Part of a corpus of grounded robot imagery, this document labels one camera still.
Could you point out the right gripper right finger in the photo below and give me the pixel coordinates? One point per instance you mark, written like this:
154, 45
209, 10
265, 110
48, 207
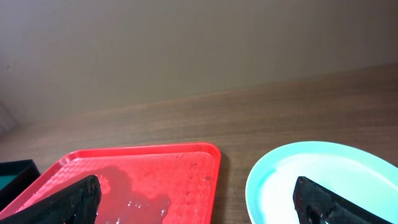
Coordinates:
315, 203

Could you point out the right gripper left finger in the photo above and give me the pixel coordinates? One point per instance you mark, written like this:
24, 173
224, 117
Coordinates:
76, 204

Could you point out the teal plate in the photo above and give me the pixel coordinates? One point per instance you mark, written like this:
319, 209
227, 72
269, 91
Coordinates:
358, 176

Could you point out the black tray with water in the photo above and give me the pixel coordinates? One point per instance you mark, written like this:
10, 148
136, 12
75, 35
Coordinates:
16, 176

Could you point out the red plastic tray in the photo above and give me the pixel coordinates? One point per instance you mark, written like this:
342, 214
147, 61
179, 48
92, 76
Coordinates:
173, 183

